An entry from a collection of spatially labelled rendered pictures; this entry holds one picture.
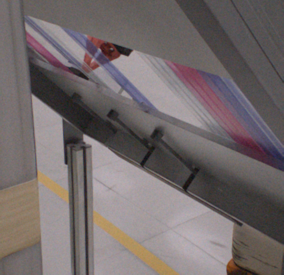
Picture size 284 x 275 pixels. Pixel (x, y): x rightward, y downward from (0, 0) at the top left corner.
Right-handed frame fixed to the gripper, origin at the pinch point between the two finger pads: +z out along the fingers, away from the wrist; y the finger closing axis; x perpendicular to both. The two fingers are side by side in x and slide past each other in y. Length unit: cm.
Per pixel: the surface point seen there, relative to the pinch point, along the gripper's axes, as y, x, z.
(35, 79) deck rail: 2.0, -8.8, 8.8
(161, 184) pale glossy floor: -66, 115, -3
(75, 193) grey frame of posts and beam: -0.8, 17.6, 21.5
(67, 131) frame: -3.8, 8.2, 11.8
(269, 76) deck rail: 70, -40, 11
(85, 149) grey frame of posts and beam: 0.1, 12.0, 12.8
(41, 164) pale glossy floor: -117, 94, 19
